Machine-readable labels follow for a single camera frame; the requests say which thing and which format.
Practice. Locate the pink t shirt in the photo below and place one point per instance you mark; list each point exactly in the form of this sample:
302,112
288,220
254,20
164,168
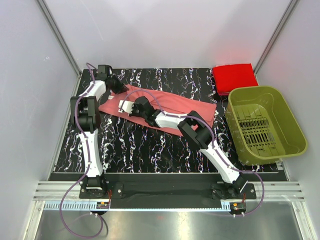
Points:
169,102

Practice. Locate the white slotted cable duct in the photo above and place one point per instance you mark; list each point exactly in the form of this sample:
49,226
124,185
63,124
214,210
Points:
117,207

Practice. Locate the folded red t shirt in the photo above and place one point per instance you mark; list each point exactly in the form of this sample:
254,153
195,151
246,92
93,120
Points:
232,76

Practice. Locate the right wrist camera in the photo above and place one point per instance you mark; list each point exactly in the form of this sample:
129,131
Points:
125,106

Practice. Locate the aluminium frame post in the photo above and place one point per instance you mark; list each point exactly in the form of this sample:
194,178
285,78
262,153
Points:
276,34
58,35

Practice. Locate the black marble pattern mat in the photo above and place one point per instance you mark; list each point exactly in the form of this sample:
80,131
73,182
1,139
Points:
126,147

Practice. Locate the left aluminium frame post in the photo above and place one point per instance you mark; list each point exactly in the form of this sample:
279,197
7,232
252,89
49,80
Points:
58,35

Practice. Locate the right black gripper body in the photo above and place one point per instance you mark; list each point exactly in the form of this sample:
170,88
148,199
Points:
136,113

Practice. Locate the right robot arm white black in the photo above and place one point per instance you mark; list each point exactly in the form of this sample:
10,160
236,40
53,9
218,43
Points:
199,136

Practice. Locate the right aluminium frame post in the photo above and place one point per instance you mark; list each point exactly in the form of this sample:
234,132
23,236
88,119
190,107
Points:
276,34

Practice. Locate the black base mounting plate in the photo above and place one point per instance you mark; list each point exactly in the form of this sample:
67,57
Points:
214,179

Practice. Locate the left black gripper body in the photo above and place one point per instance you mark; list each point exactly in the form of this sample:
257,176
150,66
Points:
116,87

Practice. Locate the olive green plastic basket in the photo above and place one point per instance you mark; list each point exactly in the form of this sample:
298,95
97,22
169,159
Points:
262,126

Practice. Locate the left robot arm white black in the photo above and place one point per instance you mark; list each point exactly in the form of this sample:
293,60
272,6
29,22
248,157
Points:
85,117

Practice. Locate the aluminium rail profile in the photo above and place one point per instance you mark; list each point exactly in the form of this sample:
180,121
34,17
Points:
274,191

